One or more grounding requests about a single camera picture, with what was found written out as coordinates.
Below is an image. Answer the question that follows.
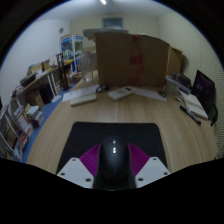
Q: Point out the clear plastic container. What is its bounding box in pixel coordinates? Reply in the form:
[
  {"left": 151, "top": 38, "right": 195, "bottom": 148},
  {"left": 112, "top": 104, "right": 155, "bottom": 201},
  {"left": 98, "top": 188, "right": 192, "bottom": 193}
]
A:
[{"left": 164, "top": 79, "right": 181, "bottom": 98}]

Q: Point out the large brown cardboard box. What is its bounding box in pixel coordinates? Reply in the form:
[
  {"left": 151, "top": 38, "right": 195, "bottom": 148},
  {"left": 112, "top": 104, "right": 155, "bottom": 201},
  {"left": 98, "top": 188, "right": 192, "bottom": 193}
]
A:
[{"left": 95, "top": 32, "right": 170, "bottom": 88}]

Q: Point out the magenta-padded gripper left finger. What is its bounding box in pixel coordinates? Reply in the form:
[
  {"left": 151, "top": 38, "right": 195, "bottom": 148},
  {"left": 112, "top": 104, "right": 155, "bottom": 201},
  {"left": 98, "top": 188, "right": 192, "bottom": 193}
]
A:
[{"left": 56, "top": 143, "right": 103, "bottom": 190}]

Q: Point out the cluttered shelf unit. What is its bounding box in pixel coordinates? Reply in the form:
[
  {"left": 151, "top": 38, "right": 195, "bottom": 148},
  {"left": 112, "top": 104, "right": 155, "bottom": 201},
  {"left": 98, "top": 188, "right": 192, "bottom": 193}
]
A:
[{"left": 0, "top": 59, "right": 64, "bottom": 163}]

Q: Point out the black mouse pad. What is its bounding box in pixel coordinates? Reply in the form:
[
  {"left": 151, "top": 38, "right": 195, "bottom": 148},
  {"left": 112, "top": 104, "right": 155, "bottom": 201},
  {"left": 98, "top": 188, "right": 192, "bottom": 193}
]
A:
[{"left": 55, "top": 121, "right": 169, "bottom": 174}]

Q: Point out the black computer mouse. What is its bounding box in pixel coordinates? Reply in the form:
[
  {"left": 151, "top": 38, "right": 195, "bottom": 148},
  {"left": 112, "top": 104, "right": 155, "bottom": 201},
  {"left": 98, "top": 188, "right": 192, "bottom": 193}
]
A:
[{"left": 93, "top": 136, "right": 137, "bottom": 191}]

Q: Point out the grey door with window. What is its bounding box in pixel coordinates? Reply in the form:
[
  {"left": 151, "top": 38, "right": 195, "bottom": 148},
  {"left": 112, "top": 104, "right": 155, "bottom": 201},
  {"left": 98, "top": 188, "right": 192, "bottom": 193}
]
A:
[{"left": 101, "top": 17, "right": 125, "bottom": 29}]

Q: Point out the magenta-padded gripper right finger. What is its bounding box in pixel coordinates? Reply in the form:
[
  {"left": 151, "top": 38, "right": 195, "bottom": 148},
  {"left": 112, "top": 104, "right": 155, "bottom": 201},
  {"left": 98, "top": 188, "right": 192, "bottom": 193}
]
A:
[{"left": 127, "top": 143, "right": 172, "bottom": 190}]

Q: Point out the long white remote control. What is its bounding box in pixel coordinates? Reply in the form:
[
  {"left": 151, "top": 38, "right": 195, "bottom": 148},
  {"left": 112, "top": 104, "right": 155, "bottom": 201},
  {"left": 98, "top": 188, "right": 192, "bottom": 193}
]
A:
[{"left": 69, "top": 93, "right": 98, "bottom": 108}]

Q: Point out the tall brown cardboard box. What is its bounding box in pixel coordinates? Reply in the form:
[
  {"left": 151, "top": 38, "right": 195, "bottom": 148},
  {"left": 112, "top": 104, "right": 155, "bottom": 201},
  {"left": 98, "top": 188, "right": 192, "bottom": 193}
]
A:
[{"left": 166, "top": 44, "right": 184, "bottom": 78}]

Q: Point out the black office chair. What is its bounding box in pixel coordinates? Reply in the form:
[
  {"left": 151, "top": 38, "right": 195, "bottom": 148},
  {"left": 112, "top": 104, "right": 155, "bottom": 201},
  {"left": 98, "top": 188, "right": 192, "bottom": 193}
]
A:
[{"left": 191, "top": 69, "right": 219, "bottom": 127}]

